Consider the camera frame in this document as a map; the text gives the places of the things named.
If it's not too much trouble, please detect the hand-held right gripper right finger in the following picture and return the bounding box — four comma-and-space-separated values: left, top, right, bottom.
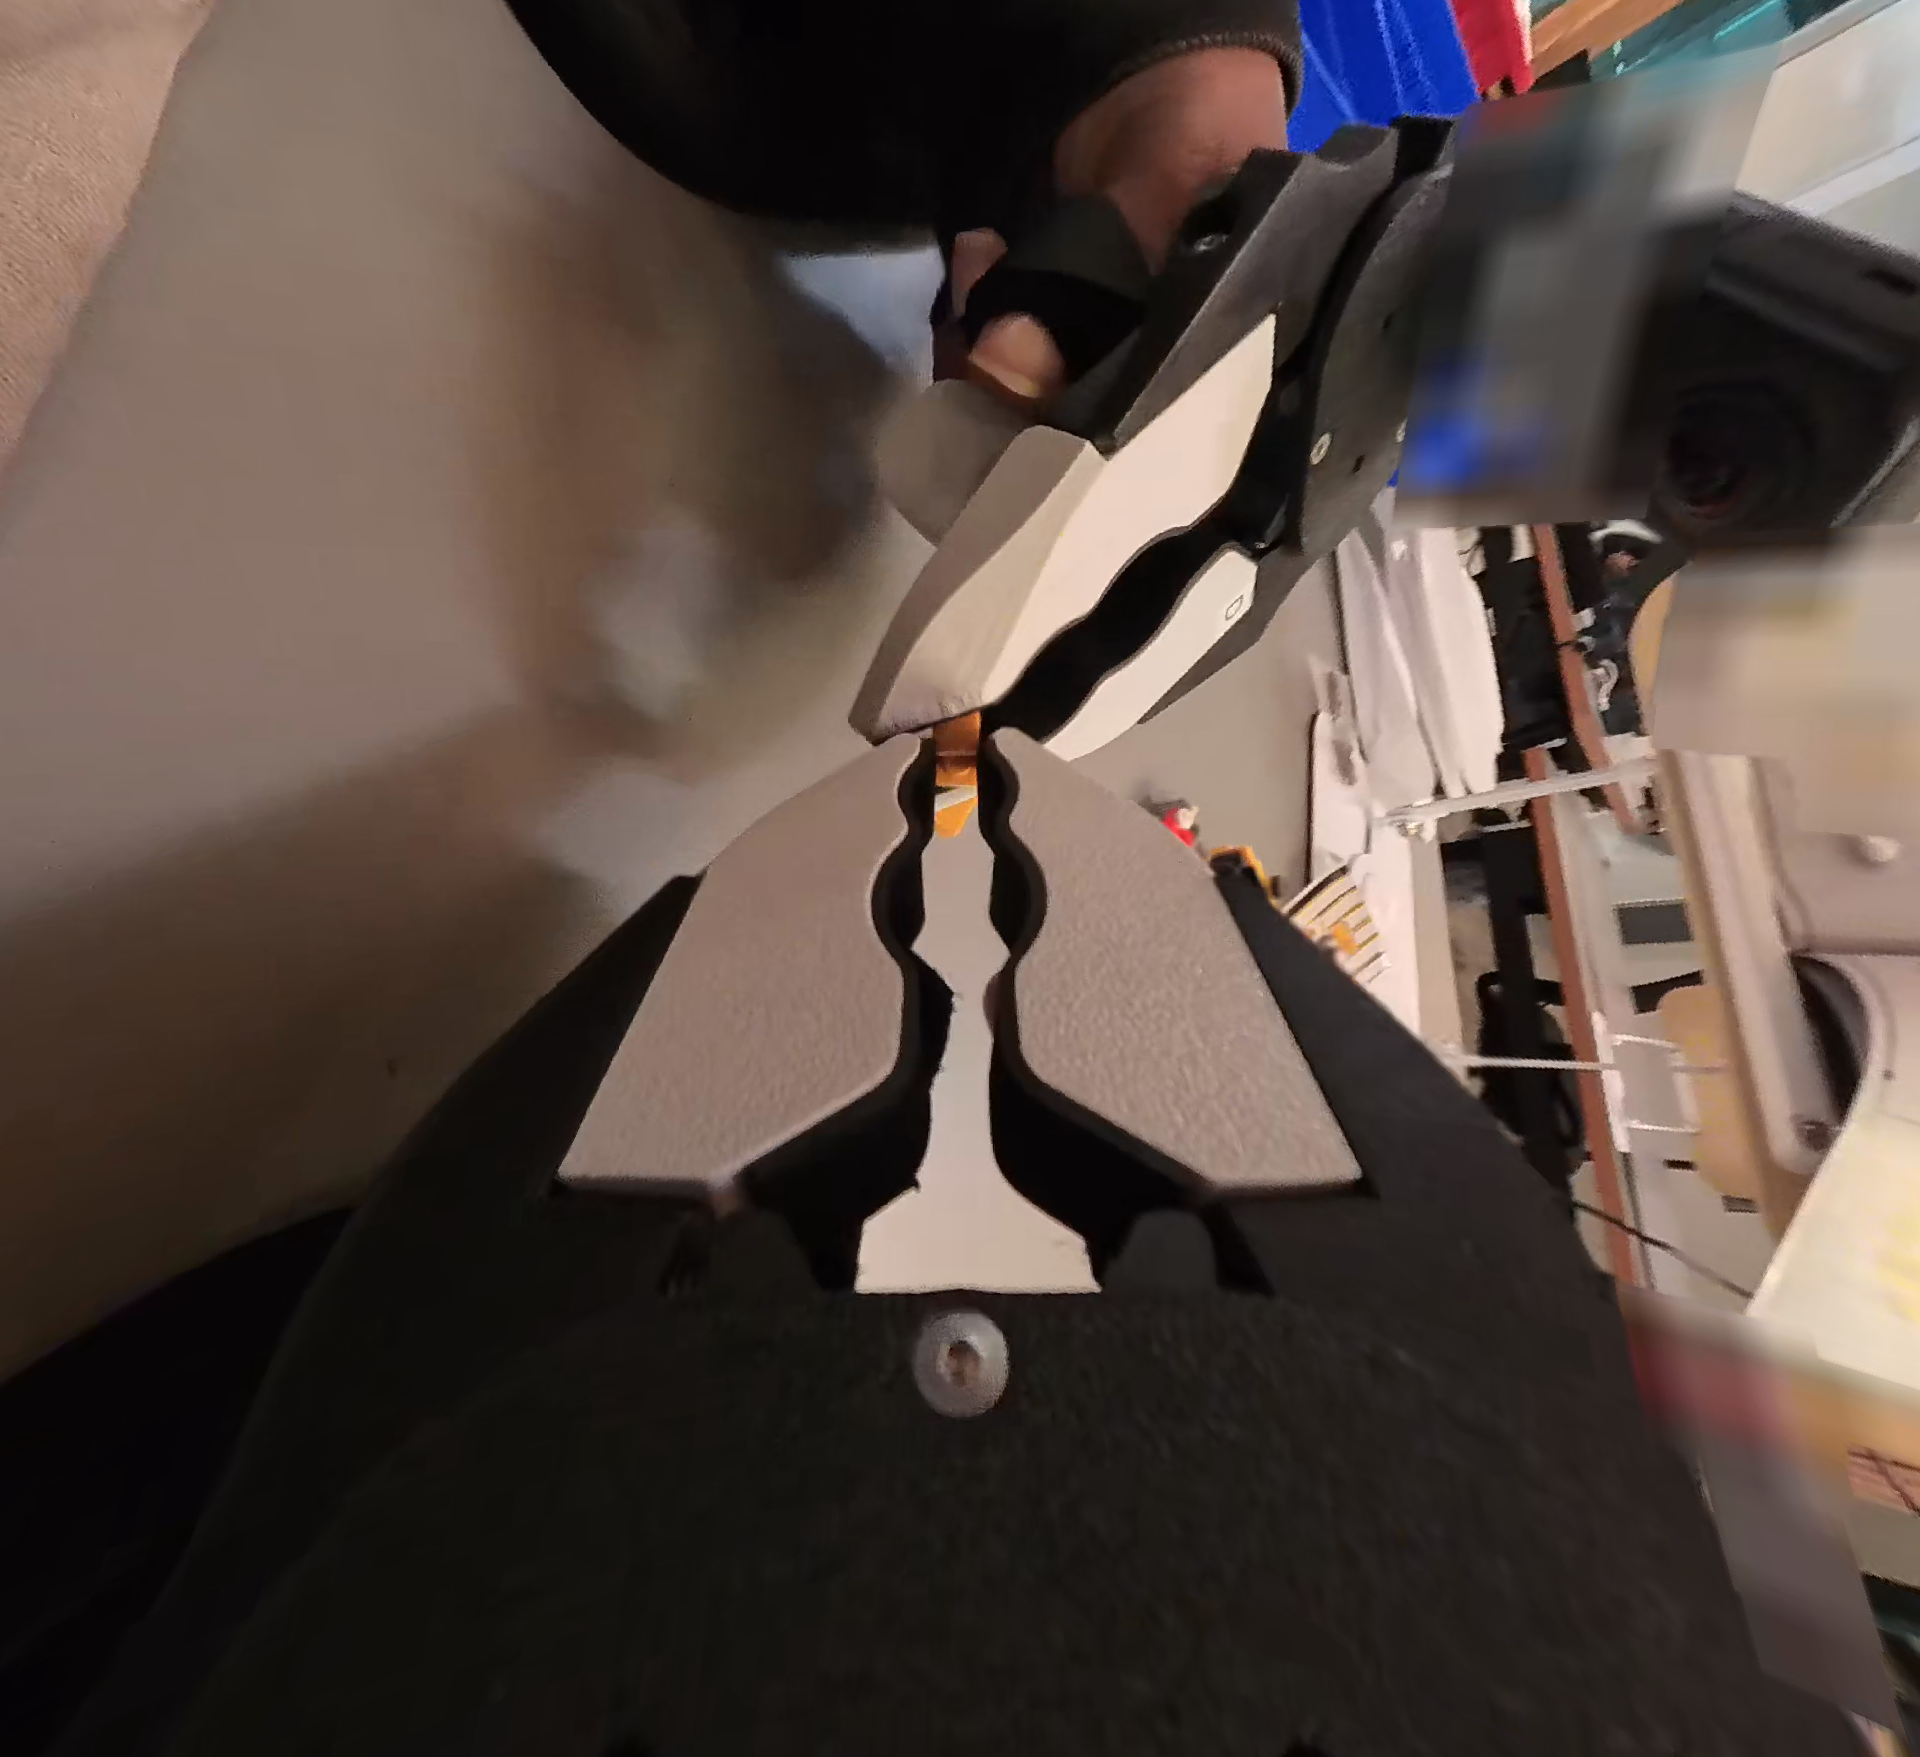
974, 730, 1367, 1289

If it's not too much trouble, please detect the person's left hand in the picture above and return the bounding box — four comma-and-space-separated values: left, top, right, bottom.
948, 58, 1295, 405

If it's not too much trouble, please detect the beige shirt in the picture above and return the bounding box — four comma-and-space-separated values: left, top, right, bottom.
0, 0, 256, 462

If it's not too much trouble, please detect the lego sticker sheet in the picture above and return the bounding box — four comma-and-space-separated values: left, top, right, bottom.
1278, 870, 1390, 990

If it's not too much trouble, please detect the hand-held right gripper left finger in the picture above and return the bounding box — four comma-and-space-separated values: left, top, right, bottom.
555, 733, 953, 1289

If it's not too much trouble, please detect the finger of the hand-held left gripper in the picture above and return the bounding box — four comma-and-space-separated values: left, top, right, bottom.
1042, 546, 1265, 764
848, 314, 1280, 743

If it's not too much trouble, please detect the white paper scrap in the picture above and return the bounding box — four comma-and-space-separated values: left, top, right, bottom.
1330, 525, 1507, 807

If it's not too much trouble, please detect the yellow lego car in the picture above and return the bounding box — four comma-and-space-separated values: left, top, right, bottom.
1157, 797, 1280, 916

